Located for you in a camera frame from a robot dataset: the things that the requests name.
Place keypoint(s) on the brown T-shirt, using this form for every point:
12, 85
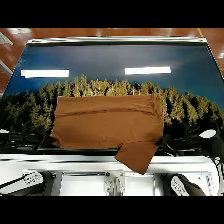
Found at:
110, 123

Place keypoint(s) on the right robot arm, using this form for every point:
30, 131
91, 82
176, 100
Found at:
180, 186

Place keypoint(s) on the silver frame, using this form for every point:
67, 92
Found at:
100, 164

